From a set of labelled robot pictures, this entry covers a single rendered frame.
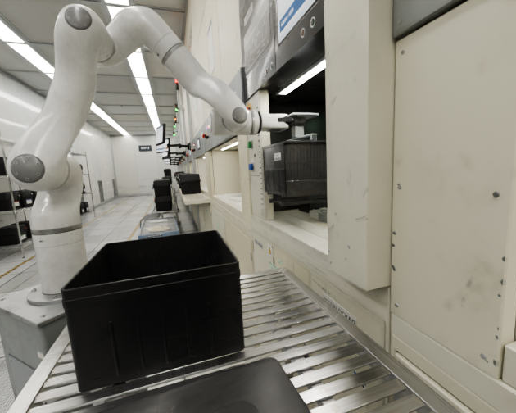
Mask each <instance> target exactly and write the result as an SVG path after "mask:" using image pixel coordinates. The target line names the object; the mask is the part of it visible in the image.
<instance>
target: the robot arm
mask: <svg viewBox="0 0 516 413"><path fill-rule="evenodd" d="M142 47H145V48H148V49H149V50H150V51H151V52H152V54H153V55H154V56H155V57H156V58H157V59H158V60H159V62H160V63H161V64H162V65H163V66H164V67H165V68H166V69H167V70H168V71H169V72H170V73H171V74H172V75H173V77H174V78H175V79H176V80H177V81H178V82H179V83H180V84H181V86H182V87H183V88H184V89H185V90H186V91H187V92H188V93H189V94H190V95H191V96H193V97H194V98H200V99H202V100H203V101H205V102H207V103H208V104H209V105H210V106H211V107H213V108H214V109H211V110H210V117H209V122H210V132H211V134H212V135H213V136H226V135H257V134H259V133H260V132H281V131H284V130H286V129H288V128H289V126H290V128H291V127H292V125H295V126H305V125H306V122H305V117H297V116H295V117H288V115H287V114H261V113H260V112H259V111H257V110H247V108H246V107H245V105H244V104H243V102H242V101H241V100H240V98H239V97H238V96H237V94H236V93H235V92H234V91H233V90H232V89H231V88H230V87H229V86H228V85H227V84H226V83H225V82H224V81H222V80H221V79H218V78H216V77H214V76H212V75H209V74H208V73H207V72H206V71H205V70H204V68H203V67H202V66H201V64H200V63H199V62H198V61H197V59H196V58H195V57H194V56H193V55H192V54H191V53H190V51H189V50H188V49H187V48H186V46H185V45H184V44H183V43H182V41H181V40H180V39H179V38H178V37H177V35H176V34H175V33H174V32H173V30H172V29H171V28H170V27H169V26H168V25H167V24H166V23H165V22H164V20H163V19H162V18H161V17H160V16H159V15H158V14H157V13H156V12H155V11H153V10H152V9H151V8H148V7H142V6H133V7H126V8H124V9H122V10H120V11H119V12H117V13H116V15H115V16H114V17H113V19H112V21H111V22H110V24H109V25H108V26H107V27H106V26H105V25H104V24H103V22H102V20H101V19H100V17H99V16H98V15H97V14H96V13H95V12H94V11H93V10H91V9H90V8H88V7H86V6H83V5H80V4H70V5H67V6H65V7H63V8H62V10H61V11H60V13H59V15H58V17H57V21H56V24H55V29H54V48H55V68H54V75H53V78H52V83H51V86H50V89H49V91H48V95H47V98H46V101H45V103H44V105H43V108H42V110H41V111H40V113H39V114H38V116H37V117H36V119H35V120H34V121H33V123H32V124H31V125H30V126H29V128H28V129H27V130H26V131H25V132H24V133H23V134H22V135H21V137H20V138H19V140H18V141H17V142H16V144H15V146H14V147H13V149H12V150H11V152H10V154H9V157H8V158H7V173H8V175H9V177H10V178H11V180H12V181H13V182H14V183H15V184H17V185H18V186H20V187H22V188H24V189H27V190H31V191H37V196H36V198H35V201H34V205H33V207H32V209H31V212H30V214H29V225H30V230H31V234H32V239H33V244H34V251H35V256H36V261H37V265H38V273H39V278H40V283H41V286H39V287H37V288H33V289H31V292H30V293H29V294H28V295H27V302H28V303H30V304H34V305H48V304H54V303H59V302H62V301H61V299H62V295H61V289H62V288H63V287H64V286H65V285H66V284H67V283H68V282H69V280H70V279H71V278H72V277H73V276H74V275H75V274H76V273H77V272H78V271H79V270H80V269H81V268H82V267H83V266H84V265H85V264H86V263H87V262H88V258H87V253H86V248H85V242H84V232H83V227H82V222H81V216H80V203H81V197H82V192H83V183H84V180H83V173H82V170H81V167H80V164H79V163H78V161H77V160H76V159H75V158H74V157H73V156H72V155H70V154H69V151H70V148H71V146H72V144H73V142H74V141H75V139H76V138H77V136H78V135H79V133H80V131H81V129H82V128H83V127H84V124H85V122H86V120H87V118H88V114H89V112H90V109H91V106H92V104H93V99H94V96H95V92H96V85H97V67H110V66H115V65H118V64H120V63H121V62H122V61H124V60H125V59H126V58H128V57H129V56H130V55H131V54H132V53H134V52H135V51H137V50H138V49H139V48H142Z"/></svg>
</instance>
